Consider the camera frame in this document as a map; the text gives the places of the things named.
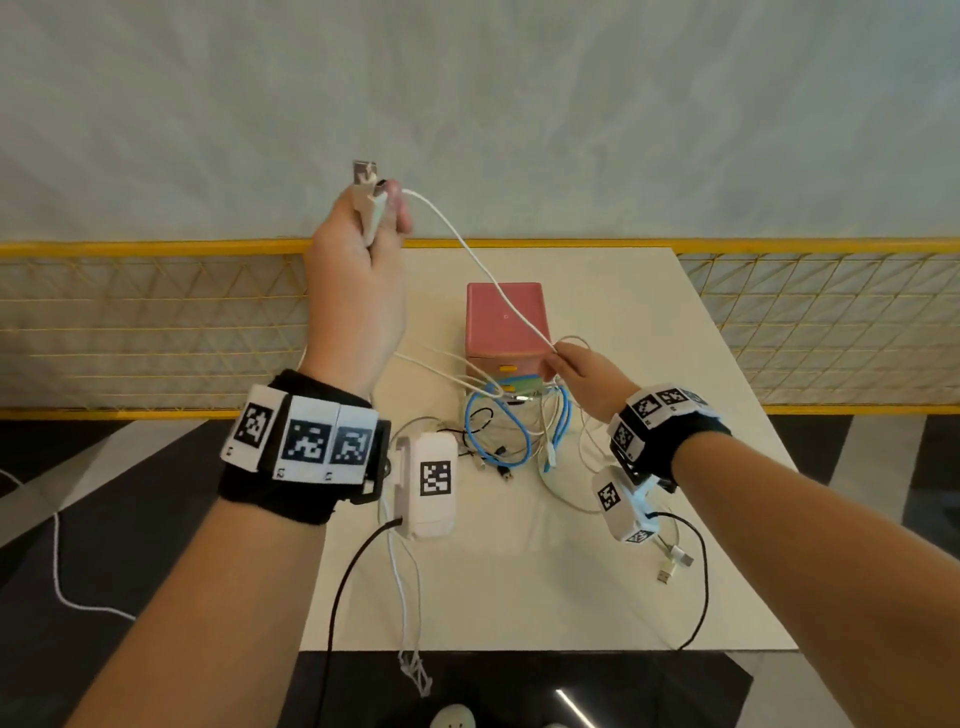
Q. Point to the pink and green drawer box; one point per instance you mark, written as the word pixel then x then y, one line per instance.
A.
pixel 499 315

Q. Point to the yellow mesh fence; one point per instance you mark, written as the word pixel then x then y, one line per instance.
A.
pixel 150 247

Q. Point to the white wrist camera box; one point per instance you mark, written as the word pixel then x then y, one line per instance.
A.
pixel 431 510
pixel 622 517

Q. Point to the person's right forearm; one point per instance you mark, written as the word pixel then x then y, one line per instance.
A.
pixel 825 570

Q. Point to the white table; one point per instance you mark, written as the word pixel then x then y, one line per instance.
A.
pixel 562 592

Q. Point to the person's left forearm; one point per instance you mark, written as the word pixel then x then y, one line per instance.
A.
pixel 210 622

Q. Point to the white shoe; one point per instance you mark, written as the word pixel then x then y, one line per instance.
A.
pixel 452 718

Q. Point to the person's right hand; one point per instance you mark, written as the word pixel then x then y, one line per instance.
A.
pixel 592 382

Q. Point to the person's left hand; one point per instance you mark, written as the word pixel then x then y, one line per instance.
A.
pixel 352 300

